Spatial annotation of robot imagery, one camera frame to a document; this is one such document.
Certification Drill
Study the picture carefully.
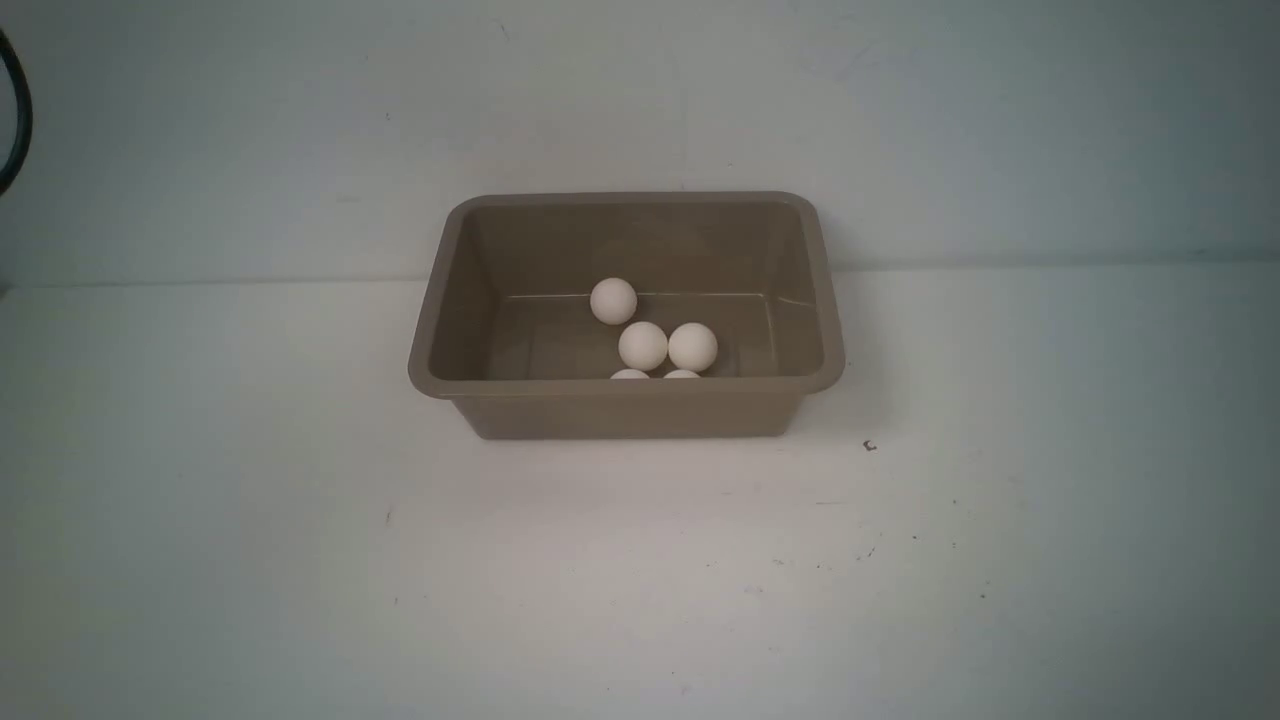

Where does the tan plastic storage bin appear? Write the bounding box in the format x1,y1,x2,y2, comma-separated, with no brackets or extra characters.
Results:
407,191,846,439

